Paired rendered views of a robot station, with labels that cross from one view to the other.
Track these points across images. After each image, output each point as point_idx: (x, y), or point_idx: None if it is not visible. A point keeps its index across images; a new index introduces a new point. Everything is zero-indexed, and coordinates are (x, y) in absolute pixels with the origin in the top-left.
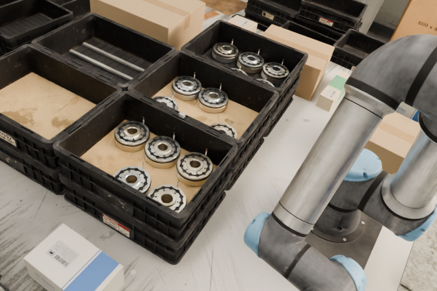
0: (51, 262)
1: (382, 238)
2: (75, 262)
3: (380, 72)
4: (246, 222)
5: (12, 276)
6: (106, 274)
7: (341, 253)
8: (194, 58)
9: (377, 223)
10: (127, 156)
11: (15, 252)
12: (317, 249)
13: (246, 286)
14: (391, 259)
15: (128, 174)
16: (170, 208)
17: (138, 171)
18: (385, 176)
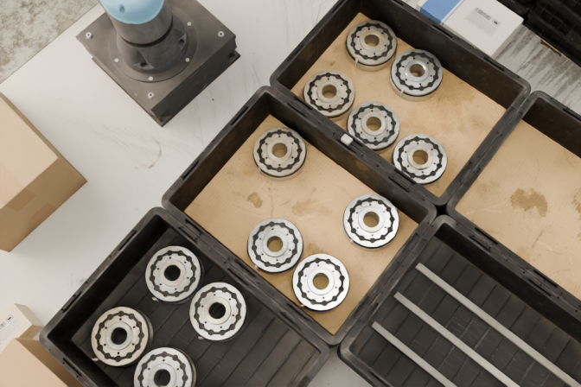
0: (492, 12)
1: (85, 53)
2: (468, 10)
3: None
4: (257, 85)
5: (530, 41)
6: None
7: None
8: (303, 313)
9: (99, 23)
10: (422, 130)
11: (534, 67)
12: (193, 1)
13: (278, 13)
14: None
15: (421, 77)
16: None
17: (407, 84)
18: None
